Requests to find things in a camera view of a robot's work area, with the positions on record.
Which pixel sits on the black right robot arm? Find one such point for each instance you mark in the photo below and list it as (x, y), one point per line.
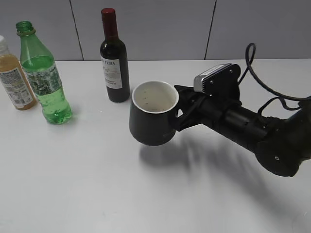
(279, 145)

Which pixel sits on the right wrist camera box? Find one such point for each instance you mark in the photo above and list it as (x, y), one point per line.
(219, 81)

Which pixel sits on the red wine bottle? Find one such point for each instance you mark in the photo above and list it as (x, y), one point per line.
(114, 59)

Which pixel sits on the black mug white inside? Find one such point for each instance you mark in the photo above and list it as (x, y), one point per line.
(153, 106)

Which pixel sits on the orange juice bottle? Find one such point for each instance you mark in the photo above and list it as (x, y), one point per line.
(13, 79)

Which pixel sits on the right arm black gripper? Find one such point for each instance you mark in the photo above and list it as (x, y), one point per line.
(210, 111)

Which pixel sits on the green sprite bottle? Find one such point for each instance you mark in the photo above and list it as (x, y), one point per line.
(39, 66)

